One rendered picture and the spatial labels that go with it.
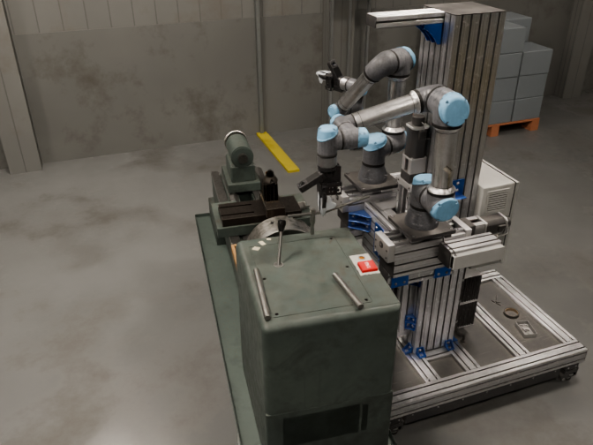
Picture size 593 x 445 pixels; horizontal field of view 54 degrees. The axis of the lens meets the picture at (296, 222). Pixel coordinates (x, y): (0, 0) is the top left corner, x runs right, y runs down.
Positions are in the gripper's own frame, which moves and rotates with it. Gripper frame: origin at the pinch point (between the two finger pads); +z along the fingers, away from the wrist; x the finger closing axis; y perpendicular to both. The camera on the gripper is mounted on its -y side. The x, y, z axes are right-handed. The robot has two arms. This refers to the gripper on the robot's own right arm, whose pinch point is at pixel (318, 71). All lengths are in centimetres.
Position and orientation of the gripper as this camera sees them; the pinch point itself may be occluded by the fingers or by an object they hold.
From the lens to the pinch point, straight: 338.9
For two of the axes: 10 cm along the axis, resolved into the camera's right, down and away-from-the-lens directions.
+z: -6.6, -3.7, 6.6
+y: 1.1, 8.2, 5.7
